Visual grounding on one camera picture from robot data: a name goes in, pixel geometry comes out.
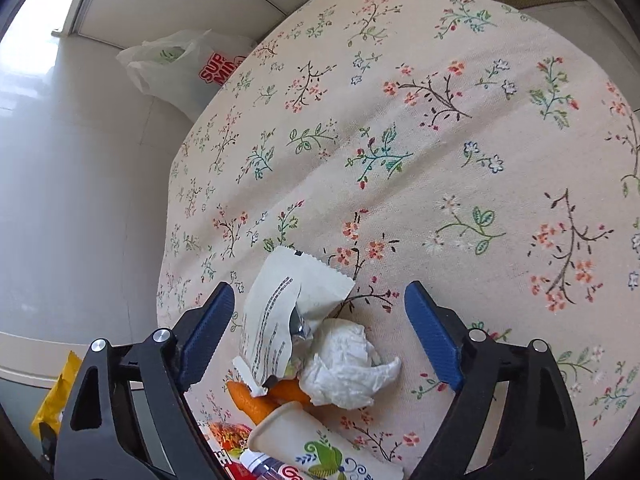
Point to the floral tablecloth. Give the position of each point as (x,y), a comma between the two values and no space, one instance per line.
(458,143)

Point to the white plastic shopping bag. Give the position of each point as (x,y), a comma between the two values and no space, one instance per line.
(185,69)

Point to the instant noodle bowl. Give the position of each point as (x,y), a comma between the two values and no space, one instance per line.
(228,442)

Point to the yellow snack wrapper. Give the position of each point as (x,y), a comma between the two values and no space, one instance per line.
(53,405)

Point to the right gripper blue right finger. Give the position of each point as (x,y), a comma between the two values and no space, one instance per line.
(440,331)

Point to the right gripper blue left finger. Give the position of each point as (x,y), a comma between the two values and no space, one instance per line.
(199,332)

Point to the floral paper cup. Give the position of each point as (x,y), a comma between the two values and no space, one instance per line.
(297,438)

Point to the white tissue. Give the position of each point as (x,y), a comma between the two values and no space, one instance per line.
(343,368)

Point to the white torn sachet wrapper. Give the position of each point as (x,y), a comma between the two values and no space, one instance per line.
(291,296)

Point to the orange peel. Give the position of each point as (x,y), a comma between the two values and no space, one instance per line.
(257,408)

